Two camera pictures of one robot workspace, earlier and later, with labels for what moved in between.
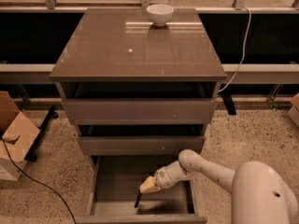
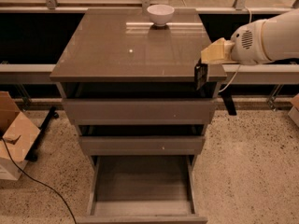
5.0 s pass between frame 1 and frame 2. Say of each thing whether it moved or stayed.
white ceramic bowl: stayed
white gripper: moved
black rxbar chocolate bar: moved
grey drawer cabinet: stayed
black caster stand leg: stayed
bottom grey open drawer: stayed
